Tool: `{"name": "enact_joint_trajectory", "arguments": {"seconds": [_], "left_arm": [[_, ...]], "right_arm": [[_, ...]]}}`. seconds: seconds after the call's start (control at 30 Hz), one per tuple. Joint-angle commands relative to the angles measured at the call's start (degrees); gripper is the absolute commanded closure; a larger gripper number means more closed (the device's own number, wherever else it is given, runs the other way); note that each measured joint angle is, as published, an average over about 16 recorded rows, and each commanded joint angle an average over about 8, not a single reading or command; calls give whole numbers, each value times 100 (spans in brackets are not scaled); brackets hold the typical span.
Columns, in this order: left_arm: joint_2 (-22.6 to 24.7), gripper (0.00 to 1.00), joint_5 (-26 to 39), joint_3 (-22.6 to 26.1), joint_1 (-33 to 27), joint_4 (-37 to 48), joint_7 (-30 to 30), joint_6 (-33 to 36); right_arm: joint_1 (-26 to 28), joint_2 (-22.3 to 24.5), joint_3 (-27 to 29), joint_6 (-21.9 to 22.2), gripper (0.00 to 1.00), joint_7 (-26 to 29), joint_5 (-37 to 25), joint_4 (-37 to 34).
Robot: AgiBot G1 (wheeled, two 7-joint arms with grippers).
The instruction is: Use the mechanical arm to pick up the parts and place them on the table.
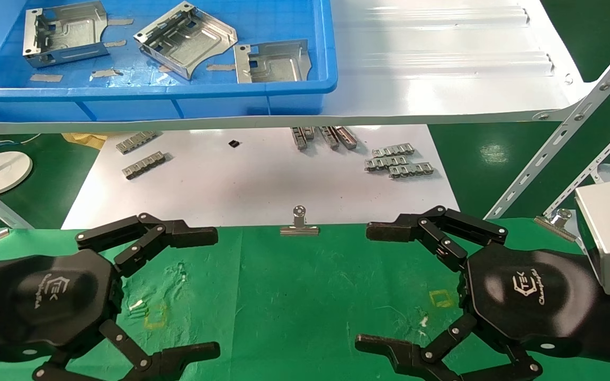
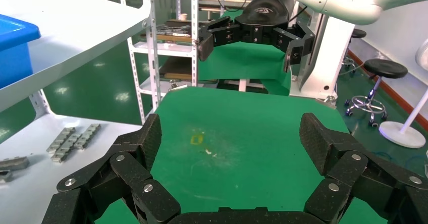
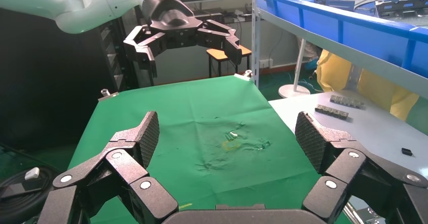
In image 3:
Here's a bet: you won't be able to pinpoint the silver binder clip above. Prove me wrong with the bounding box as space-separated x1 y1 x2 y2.
233 70 253 82
97 88 120 102

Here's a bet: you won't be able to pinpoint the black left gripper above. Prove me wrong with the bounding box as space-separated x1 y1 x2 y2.
124 0 243 78

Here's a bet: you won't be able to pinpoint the white perforated shelf post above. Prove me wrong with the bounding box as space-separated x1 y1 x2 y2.
251 0 262 88

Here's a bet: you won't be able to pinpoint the white round-base stand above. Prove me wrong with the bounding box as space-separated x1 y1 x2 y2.
278 38 312 99

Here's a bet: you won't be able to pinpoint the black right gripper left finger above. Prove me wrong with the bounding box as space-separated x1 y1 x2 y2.
37 111 179 224

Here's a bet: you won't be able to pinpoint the blue plastic bin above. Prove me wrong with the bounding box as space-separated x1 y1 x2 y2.
260 0 428 79

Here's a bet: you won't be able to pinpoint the grey metal connector strip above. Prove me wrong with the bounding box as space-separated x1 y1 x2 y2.
314 104 350 121
330 94 366 110

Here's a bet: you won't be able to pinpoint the wooden stool black legs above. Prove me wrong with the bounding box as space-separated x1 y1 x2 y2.
205 45 252 78

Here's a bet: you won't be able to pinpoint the cluttered background desk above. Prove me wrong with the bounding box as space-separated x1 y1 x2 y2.
193 8 253 25

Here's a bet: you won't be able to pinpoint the white plug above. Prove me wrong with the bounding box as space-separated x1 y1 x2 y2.
24 166 40 181

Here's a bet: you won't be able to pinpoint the black coiled cable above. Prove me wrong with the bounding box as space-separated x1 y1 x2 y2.
0 164 63 224

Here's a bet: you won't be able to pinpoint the black cabinet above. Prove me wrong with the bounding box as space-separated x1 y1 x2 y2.
0 8 138 151

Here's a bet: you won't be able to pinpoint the green cloth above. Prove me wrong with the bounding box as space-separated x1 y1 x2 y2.
68 75 352 224

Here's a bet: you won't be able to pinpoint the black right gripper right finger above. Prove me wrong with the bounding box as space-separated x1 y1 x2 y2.
295 111 428 224

